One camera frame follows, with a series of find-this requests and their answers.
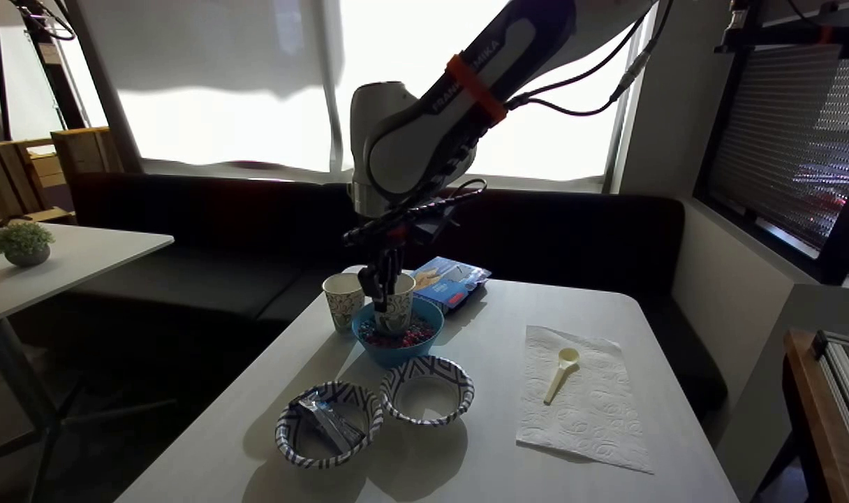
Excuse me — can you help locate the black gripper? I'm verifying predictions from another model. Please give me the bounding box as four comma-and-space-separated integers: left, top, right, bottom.
344, 180, 487, 314

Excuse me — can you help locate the patterned paper coffee cup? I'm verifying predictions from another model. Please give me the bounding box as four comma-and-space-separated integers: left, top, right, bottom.
375, 275, 416, 333

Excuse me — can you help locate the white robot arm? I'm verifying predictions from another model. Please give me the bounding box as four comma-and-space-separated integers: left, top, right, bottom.
344, 0, 656, 311

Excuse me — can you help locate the blue bowl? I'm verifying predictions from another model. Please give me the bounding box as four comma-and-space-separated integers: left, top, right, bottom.
351, 300, 445, 367

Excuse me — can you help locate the empty patterned bowl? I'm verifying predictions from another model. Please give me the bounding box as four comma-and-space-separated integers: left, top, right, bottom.
382, 356, 474, 428

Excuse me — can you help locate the silver packet in bowl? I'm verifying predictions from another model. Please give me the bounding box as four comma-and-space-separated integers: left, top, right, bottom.
293, 395, 358, 452

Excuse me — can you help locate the patterned bowl with packet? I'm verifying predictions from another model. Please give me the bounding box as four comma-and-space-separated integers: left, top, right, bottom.
273, 381, 385, 469

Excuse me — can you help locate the blue snack box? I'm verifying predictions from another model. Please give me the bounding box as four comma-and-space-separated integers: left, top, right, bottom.
413, 257, 492, 314

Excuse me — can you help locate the dark bench sofa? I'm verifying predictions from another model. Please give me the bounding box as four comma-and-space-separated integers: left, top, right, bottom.
74, 174, 727, 423

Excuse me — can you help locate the cream plastic spoon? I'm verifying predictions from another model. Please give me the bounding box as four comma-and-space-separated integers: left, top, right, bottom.
543, 346, 580, 405

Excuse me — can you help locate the white paper towel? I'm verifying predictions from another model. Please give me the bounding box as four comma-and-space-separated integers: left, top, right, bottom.
518, 325, 653, 475

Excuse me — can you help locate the white side table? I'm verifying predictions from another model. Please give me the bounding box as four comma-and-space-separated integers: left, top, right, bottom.
0, 220, 178, 442

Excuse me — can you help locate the wooden chair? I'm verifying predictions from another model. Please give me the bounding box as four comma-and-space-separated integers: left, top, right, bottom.
50, 129, 132, 185

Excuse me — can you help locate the potted green plant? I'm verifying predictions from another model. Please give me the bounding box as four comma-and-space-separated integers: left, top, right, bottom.
0, 220, 54, 268

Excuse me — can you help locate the black tripod stand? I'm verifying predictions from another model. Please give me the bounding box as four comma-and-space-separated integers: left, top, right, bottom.
0, 0, 87, 136

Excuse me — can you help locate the wooden cabinet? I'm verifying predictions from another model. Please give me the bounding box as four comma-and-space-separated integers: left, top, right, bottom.
783, 331, 849, 503

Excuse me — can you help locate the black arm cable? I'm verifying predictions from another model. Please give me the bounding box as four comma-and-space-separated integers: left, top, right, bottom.
506, 0, 680, 120

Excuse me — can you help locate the black window frame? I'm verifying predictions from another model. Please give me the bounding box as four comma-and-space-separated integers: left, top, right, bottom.
696, 0, 849, 285

